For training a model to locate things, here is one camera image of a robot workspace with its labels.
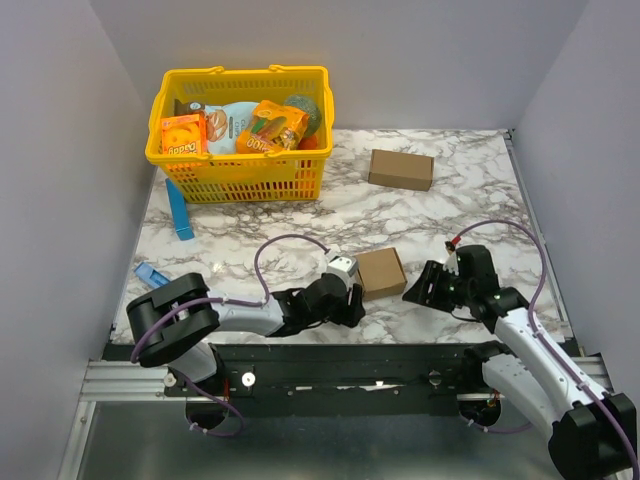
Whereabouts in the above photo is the brown cardboard box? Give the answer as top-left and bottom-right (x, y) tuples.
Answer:
(368, 149), (435, 191)
(356, 247), (407, 301)

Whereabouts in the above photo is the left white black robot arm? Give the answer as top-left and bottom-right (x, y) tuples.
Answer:
(126, 273), (365, 395)

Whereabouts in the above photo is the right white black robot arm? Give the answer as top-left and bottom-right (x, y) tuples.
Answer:
(403, 245), (639, 479)

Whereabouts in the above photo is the tall blue box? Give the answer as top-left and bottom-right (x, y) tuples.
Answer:
(165, 178), (195, 241)

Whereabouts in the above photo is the small blue flat box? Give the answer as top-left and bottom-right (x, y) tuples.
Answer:
(134, 262), (170, 289)

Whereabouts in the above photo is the orange Daddy snack box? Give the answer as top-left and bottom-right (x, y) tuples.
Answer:
(160, 112), (208, 155)

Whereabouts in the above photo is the small orange fruit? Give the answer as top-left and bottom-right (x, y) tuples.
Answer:
(298, 135), (318, 150)

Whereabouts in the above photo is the orange candy bag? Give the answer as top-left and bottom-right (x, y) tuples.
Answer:
(236, 100), (309, 154)

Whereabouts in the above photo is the yellow plastic shopping basket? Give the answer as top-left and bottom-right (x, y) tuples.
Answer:
(145, 65), (335, 204)

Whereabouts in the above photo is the green round melon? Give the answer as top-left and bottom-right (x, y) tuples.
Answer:
(284, 94), (323, 138)

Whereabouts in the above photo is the light blue chips bag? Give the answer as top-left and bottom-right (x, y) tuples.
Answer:
(174, 100), (258, 155)

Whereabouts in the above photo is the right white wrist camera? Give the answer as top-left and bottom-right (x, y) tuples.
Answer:
(443, 241), (459, 276)

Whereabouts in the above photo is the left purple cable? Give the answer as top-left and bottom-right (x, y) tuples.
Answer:
(130, 233), (334, 437)

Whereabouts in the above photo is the purple cable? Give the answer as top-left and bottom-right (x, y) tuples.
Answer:
(447, 219), (640, 480)
(130, 233), (334, 437)

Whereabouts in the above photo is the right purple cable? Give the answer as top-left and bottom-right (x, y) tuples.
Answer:
(447, 219), (640, 480)

